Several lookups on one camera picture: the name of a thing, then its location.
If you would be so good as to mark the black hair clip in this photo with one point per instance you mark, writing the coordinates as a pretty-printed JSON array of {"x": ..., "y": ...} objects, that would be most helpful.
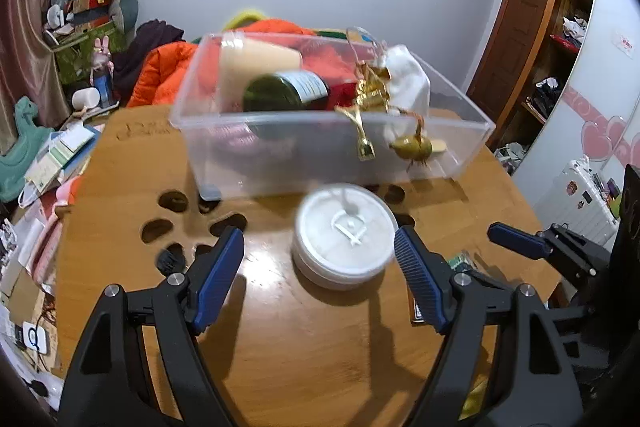
[{"x": 170, "y": 261}]

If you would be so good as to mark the green card box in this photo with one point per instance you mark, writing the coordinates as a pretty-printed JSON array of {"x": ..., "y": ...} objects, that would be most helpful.
[{"x": 460, "y": 263}]

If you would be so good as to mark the dark green glass bottle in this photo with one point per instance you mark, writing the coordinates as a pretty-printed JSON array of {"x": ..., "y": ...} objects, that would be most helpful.
[{"x": 280, "y": 92}]

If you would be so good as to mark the round cosmetic jar with lid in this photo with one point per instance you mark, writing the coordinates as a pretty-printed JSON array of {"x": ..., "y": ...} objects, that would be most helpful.
[{"x": 345, "y": 252}]

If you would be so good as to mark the teal plush toy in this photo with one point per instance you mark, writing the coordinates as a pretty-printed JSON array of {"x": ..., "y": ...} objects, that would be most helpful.
[{"x": 20, "y": 147}]

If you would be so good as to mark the white door with pink hearts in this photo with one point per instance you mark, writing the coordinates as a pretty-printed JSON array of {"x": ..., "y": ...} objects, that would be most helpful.
[{"x": 590, "y": 97}]

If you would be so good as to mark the white cup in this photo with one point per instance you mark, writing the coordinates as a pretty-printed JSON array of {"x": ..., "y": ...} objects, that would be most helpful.
[{"x": 85, "y": 98}]

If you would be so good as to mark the wooden desk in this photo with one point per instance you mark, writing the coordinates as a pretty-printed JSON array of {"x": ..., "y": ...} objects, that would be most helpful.
[{"x": 300, "y": 357}]

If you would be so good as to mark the clear plastic storage bin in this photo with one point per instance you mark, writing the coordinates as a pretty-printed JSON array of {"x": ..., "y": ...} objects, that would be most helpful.
[{"x": 240, "y": 157}]

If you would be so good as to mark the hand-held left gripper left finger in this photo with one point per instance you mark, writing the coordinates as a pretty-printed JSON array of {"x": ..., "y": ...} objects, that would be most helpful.
[{"x": 220, "y": 277}]

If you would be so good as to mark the wooden wardrobe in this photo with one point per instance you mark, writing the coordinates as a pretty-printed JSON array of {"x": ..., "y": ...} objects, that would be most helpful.
[{"x": 520, "y": 7}]

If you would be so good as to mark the orange jacket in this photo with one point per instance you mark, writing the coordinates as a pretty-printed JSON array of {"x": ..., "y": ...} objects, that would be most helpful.
[{"x": 165, "y": 72}]

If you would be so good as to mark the blue bottle with rabbit topper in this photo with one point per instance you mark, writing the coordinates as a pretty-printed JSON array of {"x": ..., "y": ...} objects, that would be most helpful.
[{"x": 102, "y": 77}]

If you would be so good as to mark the striped pink curtain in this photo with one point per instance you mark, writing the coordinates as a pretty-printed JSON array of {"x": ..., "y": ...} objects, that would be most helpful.
[{"x": 25, "y": 32}]

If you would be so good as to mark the gold trophy figurine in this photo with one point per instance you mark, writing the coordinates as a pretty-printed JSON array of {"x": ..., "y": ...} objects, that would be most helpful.
[{"x": 367, "y": 97}]

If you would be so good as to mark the stack of books and papers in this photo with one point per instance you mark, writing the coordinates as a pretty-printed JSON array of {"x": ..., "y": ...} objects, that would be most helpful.
[{"x": 60, "y": 157}]

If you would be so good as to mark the small white device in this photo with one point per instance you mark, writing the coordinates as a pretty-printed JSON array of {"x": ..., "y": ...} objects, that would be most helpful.
[{"x": 36, "y": 338}]

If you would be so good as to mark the dark maroon cloth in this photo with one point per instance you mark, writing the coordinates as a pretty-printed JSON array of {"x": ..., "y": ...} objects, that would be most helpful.
[{"x": 150, "y": 37}]

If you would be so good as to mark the beige cylindrical jar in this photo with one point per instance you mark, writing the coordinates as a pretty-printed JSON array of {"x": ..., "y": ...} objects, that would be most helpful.
[{"x": 255, "y": 67}]

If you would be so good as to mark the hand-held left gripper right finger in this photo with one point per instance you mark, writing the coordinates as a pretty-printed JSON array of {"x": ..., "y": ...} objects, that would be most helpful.
[{"x": 417, "y": 277}]

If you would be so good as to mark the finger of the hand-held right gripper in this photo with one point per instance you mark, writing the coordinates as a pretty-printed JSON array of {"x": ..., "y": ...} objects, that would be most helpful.
[
  {"x": 515, "y": 239},
  {"x": 582, "y": 332}
]

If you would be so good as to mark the white suitcase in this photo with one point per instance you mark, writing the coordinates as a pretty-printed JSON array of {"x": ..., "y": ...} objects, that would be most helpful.
[{"x": 580, "y": 202}]

